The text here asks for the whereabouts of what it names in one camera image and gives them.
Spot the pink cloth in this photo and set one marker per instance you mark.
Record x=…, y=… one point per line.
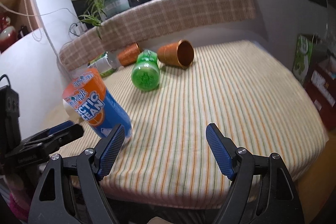
x=18, y=200

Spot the potted spider plant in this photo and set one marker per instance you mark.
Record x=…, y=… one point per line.
x=116, y=2

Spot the striped cloth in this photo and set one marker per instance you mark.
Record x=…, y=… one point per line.
x=210, y=98

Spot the wooden shelf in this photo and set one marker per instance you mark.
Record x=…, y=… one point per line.
x=15, y=1

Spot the red cardboard box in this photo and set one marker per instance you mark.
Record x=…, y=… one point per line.
x=323, y=92

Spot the blue and orange labelled bottle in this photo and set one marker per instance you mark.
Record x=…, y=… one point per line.
x=92, y=98

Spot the white power strip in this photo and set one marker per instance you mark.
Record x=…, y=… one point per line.
x=78, y=29

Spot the plaid cushion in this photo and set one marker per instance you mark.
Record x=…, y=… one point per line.
x=168, y=16

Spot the clear bottle with green label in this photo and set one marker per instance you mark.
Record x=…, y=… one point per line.
x=103, y=64

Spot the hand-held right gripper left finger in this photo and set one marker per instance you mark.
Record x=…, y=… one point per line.
x=111, y=150

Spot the green plastic bottle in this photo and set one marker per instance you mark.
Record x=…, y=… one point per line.
x=145, y=73

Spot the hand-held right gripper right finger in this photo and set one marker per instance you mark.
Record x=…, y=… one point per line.
x=219, y=150

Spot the red and white ornament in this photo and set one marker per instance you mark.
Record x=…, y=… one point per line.
x=6, y=35

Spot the green gift bag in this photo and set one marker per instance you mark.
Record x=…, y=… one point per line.
x=302, y=58

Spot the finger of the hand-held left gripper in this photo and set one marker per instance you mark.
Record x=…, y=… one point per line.
x=71, y=132
x=61, y=126

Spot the small glittery orange cup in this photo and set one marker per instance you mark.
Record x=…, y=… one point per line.
x=128, y=54

